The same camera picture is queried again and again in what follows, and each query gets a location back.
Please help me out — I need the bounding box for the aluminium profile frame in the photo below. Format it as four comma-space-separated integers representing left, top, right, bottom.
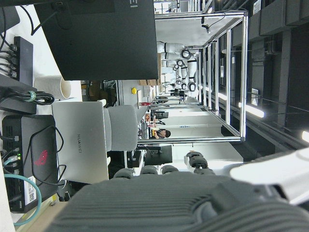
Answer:
136, 9, 249, 145

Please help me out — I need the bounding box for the black cable on laptop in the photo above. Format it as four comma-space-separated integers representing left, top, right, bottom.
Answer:
28, 124, 67, 186

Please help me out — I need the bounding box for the grey ribbed right robot hand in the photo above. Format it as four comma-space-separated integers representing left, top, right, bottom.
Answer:
47, 151, 309, 232

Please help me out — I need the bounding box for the white humanoid robot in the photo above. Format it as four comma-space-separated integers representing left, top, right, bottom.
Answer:
156, 42, 197, 92

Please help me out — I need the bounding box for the black docking hub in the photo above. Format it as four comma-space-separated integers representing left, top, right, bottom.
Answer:
13, 36, 34, 87

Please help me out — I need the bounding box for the teal ethernet cable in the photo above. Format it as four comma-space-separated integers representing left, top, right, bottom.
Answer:
3, 174, 42, 227

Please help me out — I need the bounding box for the black mini PC red logo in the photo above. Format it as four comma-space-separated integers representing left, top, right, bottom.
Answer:
1, 115, 59, 214

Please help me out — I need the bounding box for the silver Huawei laptop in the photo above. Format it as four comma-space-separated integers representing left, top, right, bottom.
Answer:
51, 101, 110, 185

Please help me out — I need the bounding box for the small black frame camera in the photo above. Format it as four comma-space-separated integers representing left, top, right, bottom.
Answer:
201, 16, 212, 34

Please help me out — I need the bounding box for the black cable bundle green tie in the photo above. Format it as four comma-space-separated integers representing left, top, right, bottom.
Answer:
0, 86, 56, 106

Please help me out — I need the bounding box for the small black background monitor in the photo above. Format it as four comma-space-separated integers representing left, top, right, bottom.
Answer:
144, 145, 173, 164

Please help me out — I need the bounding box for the white paper cup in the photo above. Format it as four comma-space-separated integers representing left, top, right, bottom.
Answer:
34, 75, 72, 99

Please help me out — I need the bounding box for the grey office chair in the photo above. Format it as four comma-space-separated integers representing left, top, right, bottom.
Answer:
103, 105, 139, 152

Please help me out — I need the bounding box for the black flat power adapter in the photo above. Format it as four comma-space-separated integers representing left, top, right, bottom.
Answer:
0, 73, 38, 115

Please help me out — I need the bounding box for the person with black hair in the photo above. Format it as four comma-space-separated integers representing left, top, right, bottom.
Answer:
154, 129, 172, 140

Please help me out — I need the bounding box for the large black monitor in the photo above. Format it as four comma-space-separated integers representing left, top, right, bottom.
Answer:
34, 0, 160, 81

